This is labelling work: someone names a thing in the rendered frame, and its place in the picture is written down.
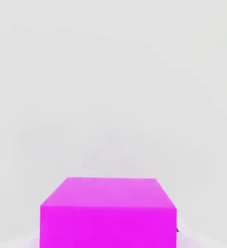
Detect small magenta cube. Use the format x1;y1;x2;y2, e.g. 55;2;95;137
39;176;178;248

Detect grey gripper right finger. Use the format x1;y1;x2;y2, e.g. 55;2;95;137
176;217;226;248

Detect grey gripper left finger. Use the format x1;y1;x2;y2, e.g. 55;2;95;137
3;229;41;248

